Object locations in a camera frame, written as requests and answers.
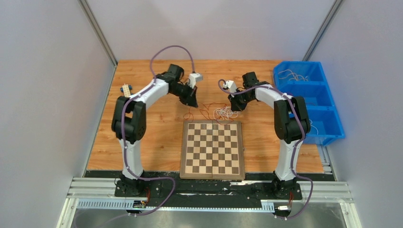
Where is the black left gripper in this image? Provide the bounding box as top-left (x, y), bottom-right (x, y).
top-left (170, 82), bottom-right (198, 108)

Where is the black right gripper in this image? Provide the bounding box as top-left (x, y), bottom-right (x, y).
top-left (228, 88), bottom-right (254, 112)

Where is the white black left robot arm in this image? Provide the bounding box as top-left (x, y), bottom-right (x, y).
top-left (111, 64), bottom-right (203, 197)

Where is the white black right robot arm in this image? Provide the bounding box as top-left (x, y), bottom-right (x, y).
top-left (222, 72), bottom-right (311, 199)

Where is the wooden chessboard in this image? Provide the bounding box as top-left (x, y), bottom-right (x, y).
top-left (180, 120), bottom-right (246, 181)

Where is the white blue connector block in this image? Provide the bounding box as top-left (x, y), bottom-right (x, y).
top-left (120, 84), bottom-right (132, 97)

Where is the blue compartment bin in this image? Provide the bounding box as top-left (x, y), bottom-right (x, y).
top-left (273, 61), bottom-right (345, 146)

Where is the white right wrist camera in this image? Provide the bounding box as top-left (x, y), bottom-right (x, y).
top-left (222, 80), bottom-right (237, 97)

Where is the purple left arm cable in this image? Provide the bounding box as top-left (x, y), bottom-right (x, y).
top-left (121, 45), bottom-right (196, 218)

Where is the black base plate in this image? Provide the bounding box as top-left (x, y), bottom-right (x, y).
top-left (84, 170), bottom-right (336, 209)

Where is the aluminium frame rail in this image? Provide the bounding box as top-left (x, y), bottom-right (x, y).
top-left (57, 178), bottom-right (362, 228)

